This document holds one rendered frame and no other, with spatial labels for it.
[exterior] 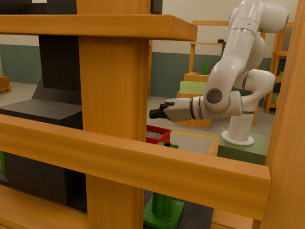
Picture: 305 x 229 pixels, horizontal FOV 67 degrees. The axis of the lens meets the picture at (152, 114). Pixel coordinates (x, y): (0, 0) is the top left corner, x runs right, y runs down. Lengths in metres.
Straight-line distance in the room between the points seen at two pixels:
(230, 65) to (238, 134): 0.72
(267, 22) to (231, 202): 0.73
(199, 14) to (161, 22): 6.04
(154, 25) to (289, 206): 0.43
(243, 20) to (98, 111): 0.59
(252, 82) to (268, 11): 0.44
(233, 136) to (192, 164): 1.00
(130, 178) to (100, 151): 0.09
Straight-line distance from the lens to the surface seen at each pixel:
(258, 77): 1.34
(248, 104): 1.37
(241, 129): 1.42
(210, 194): 0.49
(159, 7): 0.63
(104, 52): 0.53
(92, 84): 0.56
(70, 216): 0.96
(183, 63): 6.48
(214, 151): 1.54
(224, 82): 0.74
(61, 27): 0.55
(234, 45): 0.86
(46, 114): 0.88
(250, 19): 0.91
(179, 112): 0.82
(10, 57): 9.38
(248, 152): 1.39
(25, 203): 1.08
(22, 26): 0.63
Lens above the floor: 1.49
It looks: 17 degrees down
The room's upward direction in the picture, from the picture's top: 2 degrees clockwise
